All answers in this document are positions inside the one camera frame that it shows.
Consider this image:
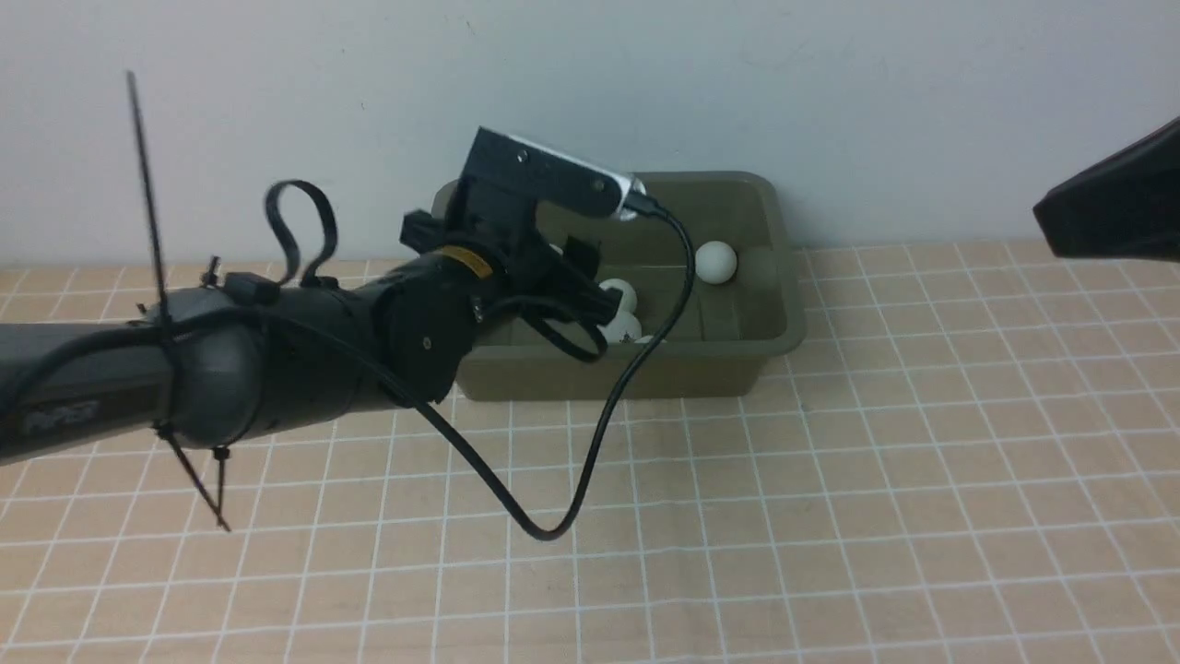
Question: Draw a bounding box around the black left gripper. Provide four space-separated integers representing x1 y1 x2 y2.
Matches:
399 210 620 364

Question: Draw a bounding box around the white ping-pong ball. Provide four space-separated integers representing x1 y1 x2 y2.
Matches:
598 310 644 344
599 278 638 314
695 241 738 285

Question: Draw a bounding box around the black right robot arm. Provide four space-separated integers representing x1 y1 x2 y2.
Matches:
1033 119 1179 262

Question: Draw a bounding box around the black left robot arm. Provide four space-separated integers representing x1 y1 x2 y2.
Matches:
4 211 622 464

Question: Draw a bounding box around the olive green plastic bin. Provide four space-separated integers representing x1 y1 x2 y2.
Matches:
455 170 808 402

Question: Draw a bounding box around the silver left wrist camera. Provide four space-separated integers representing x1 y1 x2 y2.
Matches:
443 126 645 255

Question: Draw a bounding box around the black left camera cable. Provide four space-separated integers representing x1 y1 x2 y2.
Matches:
249 193 697 543

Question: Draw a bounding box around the black cable tie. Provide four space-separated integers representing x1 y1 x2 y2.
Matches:
124 70 231 533

